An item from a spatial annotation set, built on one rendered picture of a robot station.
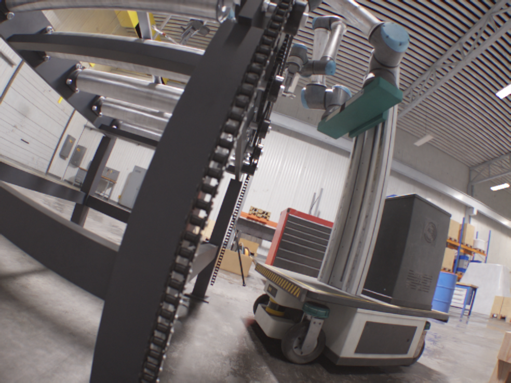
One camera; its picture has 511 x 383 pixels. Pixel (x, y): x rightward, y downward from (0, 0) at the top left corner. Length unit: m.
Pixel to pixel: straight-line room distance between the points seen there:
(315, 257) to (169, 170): 2.85
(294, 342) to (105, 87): 1.32
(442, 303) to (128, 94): 5.89
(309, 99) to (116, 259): 1.63
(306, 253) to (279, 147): 9.11
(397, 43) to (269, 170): 10.48
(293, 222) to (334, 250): 1.65
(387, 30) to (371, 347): 1.37
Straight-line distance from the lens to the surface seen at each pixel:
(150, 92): 1.13
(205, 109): 0.37
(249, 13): 0.47
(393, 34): 1.32
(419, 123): 14.42
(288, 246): 3.03
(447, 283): 5.92
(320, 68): 1.56
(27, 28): 1.23
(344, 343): 1.06
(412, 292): 1.33
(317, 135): 11.81
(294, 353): 1.07
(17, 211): 0.50
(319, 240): 3.13
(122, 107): 1.52
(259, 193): 11.18
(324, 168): 12.08
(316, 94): 1.80
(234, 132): 0.31
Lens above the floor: 0.41
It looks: 11 degrees up
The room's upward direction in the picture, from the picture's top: 18 degrees clockwise
